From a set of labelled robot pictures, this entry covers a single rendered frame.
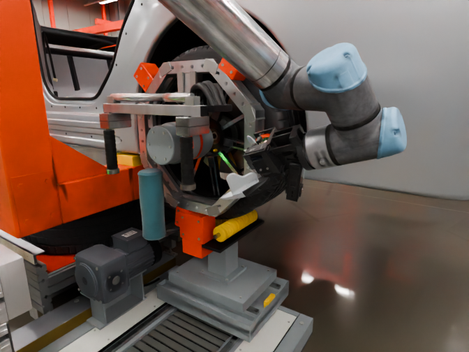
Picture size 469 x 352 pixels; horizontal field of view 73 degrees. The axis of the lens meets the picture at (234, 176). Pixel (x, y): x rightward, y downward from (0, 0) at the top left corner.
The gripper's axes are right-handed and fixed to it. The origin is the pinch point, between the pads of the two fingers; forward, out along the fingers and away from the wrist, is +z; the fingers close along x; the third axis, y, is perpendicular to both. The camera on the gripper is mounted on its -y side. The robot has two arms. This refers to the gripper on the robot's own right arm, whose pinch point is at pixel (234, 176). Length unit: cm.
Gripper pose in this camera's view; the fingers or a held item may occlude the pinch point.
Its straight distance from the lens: 71.8
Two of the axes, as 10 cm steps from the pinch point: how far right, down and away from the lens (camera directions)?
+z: -7.7, 1.6, 6.2
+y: -5.4, -6.8, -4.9
